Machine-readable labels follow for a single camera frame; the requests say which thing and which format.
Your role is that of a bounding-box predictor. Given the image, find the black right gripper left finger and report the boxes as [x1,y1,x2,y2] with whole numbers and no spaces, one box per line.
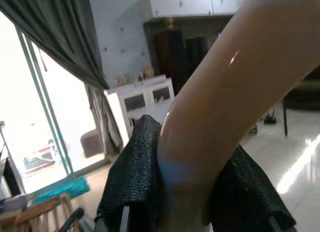
[94,113,174,232]

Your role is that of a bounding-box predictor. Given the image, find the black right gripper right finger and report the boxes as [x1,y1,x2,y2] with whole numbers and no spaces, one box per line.
[208,144,298,232]

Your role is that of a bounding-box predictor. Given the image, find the beige long-handled dustpan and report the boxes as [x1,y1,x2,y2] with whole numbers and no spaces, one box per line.
[156,0,320,229]

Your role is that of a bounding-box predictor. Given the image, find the small black floor object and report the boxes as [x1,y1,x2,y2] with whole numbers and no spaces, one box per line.
[263,108,279,125]

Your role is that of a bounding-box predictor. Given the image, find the brown ottoman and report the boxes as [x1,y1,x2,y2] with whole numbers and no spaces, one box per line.
[79,128,105,159]

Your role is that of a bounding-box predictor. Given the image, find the black and pink vacuum cleaner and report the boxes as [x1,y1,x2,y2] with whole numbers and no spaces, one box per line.
[57,207,86,232]

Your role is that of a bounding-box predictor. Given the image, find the teal shaggy mat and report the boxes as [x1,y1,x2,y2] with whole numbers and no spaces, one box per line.
[31,177,91,205]

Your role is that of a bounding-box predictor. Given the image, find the white glass-door cabinet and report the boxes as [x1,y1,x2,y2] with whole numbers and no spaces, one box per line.
[103,75,176,144]

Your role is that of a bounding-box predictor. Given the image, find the glass sliding door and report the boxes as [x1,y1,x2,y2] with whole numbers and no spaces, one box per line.
[0,11,107,195]

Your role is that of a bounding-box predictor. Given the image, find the wooden slatted rack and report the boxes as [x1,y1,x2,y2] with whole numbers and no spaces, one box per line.
[0,191,77,232]

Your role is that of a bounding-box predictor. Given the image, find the dark wooden door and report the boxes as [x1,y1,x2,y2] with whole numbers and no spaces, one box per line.
[153,29,187,95]

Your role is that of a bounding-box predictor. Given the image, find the grey curtain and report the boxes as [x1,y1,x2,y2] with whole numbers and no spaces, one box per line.
[0,0,125,159]

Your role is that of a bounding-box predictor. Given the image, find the white wall cabinets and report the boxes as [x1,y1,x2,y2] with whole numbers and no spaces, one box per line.
[148,0,251,18]

